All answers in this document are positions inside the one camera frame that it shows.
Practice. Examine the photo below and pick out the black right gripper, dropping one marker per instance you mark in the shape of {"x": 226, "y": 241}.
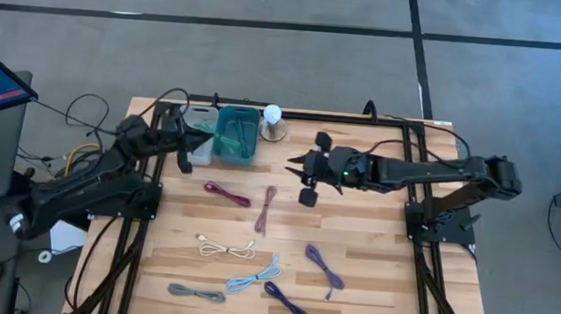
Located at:
{"x": 335, "y": 169}

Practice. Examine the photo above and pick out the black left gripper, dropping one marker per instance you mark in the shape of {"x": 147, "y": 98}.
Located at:
{"x": 177, "y": 136}

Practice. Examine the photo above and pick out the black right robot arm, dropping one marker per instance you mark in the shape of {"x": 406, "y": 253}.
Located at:
{"x": 424, "y": 173}

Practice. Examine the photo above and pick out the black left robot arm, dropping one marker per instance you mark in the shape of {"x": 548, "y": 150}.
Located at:
{"x": 98, "y": 178}

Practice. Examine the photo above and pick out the white plastic bin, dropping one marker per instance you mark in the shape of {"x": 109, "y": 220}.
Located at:
{"x": 207, "y": 118}

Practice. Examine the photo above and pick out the teal plastic bin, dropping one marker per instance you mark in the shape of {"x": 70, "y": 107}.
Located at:
{"x": 222, "y": 157}

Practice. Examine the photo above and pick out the metal table lamp white bulb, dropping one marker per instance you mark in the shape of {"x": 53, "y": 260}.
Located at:
{"x": 273, "y": 121}

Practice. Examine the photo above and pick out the white paper sheet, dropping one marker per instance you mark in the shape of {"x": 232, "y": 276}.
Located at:
{"x": 67, "y": 238}

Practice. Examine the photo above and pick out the white tape roll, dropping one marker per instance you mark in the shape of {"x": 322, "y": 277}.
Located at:
{"x": 45, "y": 257}

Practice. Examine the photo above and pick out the black aluminium table frame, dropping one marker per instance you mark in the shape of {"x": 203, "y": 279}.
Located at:
{"x": 430, "y": 289}

